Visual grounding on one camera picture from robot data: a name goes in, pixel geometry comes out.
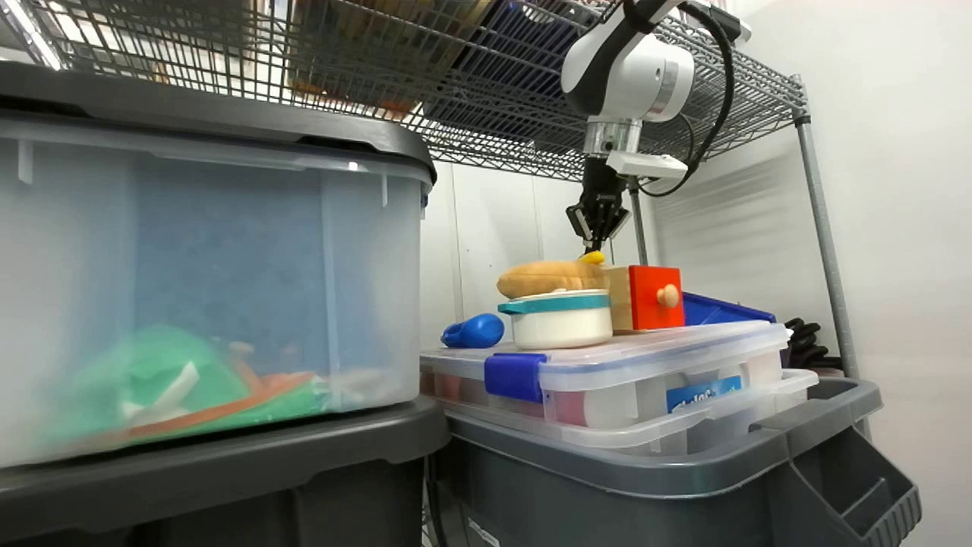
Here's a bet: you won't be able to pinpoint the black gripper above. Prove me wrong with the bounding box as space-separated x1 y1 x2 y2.
565 155 633 253

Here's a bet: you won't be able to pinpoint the red wooden drawer box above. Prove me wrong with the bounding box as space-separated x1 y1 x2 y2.
604 260 694 336

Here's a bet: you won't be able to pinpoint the grey metal shelf pole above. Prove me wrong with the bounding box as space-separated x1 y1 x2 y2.
792 103 866 383
625 178 654 266

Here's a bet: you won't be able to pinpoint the toy bread loaf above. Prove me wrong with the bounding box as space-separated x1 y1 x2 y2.
497 259 612 304

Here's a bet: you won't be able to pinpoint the white bowl teal rim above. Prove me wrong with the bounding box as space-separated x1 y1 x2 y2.
497 289 617 353

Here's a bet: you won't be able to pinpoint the clear container blue clips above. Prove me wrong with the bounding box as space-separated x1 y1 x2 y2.
417 320 792 434

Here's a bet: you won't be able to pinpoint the blue plastic toy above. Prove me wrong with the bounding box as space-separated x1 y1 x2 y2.
442 310 507 353

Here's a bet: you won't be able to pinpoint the dark blue item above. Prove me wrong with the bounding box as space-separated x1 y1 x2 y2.
459 3 612 106

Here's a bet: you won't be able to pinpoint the clear plastic tray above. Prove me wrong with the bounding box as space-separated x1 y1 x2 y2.
443 364 823 458

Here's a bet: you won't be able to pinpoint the grey tote with lid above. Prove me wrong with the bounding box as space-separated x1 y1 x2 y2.
431 373 928 547

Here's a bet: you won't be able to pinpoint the brown box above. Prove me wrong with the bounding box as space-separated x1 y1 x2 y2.
290 0 503 100

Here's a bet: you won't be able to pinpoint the orange strip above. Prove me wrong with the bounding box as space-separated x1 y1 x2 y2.
150 368 321 428

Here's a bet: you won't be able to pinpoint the large clear bin grey lid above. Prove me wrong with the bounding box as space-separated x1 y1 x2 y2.
0 61 442 472

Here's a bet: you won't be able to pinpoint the green cloth item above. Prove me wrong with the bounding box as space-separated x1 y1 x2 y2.
43 321 329 445

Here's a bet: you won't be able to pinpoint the dark grey storage tote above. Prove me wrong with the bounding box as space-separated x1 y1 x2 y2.
0 398 452 547

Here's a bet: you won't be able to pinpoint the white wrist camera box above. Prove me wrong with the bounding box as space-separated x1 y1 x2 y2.
602 147 697 184

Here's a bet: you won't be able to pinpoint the metal wire shelf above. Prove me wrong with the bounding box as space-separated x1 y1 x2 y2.
0 0 814 192

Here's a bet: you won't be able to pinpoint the black cable bundle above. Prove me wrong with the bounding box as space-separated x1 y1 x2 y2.
782 316 847 378

